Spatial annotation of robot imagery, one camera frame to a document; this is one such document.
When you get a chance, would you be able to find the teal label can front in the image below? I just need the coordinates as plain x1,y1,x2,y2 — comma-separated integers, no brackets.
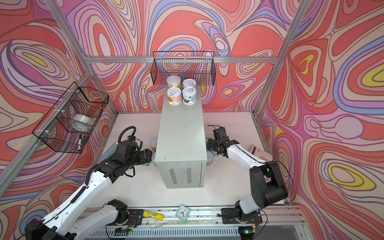
182,87,197,106

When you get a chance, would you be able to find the pink flower label can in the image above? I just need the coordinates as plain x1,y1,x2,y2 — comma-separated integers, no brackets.
183,79,197,88

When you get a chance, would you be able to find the orange label can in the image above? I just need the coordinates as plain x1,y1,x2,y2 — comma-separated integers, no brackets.
166,75,181,89

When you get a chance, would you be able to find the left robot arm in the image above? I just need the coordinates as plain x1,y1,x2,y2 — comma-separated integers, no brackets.
25,140,153,240

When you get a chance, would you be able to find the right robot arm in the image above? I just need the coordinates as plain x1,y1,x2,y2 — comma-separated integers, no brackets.
206,125,288,225

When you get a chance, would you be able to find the yellow label can left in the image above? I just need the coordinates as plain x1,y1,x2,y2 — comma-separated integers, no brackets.
150,138,158,153

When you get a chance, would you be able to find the can right hidden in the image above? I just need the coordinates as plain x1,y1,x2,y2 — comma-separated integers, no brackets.
206,151,215,167

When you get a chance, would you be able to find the grey stapler box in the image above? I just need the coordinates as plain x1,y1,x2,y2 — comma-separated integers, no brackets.
98,143,118,163

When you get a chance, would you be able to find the grey metal cabinet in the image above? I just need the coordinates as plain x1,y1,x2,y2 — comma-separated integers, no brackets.
155,90,208,189

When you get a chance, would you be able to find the pink calculator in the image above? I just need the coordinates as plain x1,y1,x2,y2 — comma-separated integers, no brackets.
251,145,273,162

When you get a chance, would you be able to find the black marker pen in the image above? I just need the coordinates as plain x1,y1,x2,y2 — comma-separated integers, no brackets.
78,135,82,153

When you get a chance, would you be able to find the yellow label tube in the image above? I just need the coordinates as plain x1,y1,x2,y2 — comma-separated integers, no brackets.
143,211,164,221

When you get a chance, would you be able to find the teal alarm clock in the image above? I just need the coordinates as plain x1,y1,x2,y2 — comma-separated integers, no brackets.
176,205,191,223

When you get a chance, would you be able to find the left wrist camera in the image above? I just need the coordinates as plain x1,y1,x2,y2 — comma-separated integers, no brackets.
127,135,136,142

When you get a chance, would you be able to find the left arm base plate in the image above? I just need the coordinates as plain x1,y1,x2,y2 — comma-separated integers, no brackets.
107,209,144,227

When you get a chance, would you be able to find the left black wire basket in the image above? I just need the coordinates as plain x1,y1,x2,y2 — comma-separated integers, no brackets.
32,83,109,154

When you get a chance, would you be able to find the black wire basket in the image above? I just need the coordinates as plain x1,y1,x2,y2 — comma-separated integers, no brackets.
151,50,216,86
32,83,109,154

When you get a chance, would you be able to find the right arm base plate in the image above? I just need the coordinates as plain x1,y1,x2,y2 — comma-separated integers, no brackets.
218,208,263,226

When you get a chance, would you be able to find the back black wire basket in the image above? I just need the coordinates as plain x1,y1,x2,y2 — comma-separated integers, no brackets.
151,50,216,86

